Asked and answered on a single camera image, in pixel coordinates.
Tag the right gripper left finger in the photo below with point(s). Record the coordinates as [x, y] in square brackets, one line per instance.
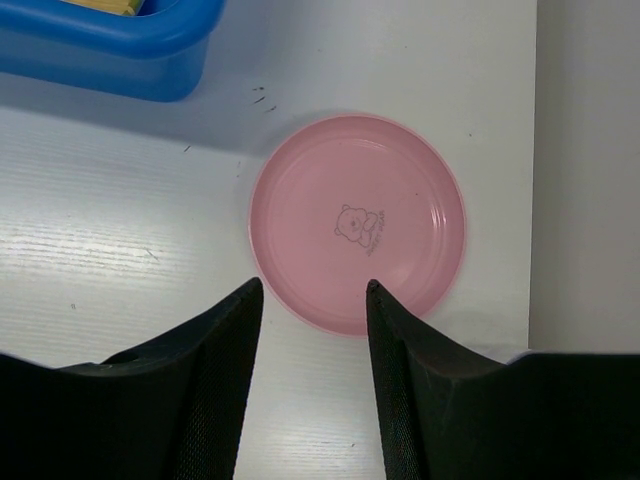
[170, 408]

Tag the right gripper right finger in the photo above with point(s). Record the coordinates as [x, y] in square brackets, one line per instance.
[447, 412]

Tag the woven bamboo mat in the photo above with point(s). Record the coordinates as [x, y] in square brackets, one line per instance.
[116, 7]

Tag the blue plastic bin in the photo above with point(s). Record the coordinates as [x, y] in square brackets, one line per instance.
[156, 55]

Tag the pink plastic plate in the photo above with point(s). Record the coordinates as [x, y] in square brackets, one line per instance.
[350, 199]

